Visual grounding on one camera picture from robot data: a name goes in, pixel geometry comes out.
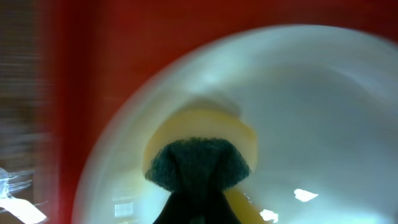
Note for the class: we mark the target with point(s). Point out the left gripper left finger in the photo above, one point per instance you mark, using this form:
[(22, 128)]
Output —
[(177, 210)]

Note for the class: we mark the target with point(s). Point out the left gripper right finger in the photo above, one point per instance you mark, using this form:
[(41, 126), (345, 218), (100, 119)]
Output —
[(216, 210)]

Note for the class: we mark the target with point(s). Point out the green yellow sponge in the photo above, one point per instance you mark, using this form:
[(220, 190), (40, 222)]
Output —
[(199, 150)]

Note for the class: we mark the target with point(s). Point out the white plate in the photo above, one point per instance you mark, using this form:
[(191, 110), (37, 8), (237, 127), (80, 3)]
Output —
[(322, 101)]

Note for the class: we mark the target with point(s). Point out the red plastic tray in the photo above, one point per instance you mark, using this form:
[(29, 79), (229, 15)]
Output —
[(96, 54)]

